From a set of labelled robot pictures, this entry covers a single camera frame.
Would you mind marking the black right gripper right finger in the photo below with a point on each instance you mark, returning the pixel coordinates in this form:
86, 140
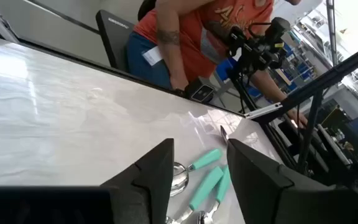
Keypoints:
259, 193

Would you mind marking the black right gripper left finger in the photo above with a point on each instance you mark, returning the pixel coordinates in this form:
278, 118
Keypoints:
154, 186

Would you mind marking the white glossy table mat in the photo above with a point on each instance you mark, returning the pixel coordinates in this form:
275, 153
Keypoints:
73, 124

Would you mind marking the shelf with blue bins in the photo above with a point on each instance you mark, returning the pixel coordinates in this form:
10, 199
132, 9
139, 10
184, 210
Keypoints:
300, 67

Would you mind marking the person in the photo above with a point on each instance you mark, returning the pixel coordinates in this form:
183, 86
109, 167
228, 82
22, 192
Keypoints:
191, 46

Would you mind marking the black laptop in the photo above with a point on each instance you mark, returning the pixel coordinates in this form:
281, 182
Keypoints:
113, 40

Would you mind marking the grey metal pole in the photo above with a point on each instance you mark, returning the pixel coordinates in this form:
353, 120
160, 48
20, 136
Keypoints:
332, 31

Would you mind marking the black office chair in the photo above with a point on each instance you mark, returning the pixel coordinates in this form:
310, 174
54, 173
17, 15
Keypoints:
146, 9

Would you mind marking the black table-level camera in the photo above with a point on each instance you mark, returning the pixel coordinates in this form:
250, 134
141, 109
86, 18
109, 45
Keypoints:
199, 91

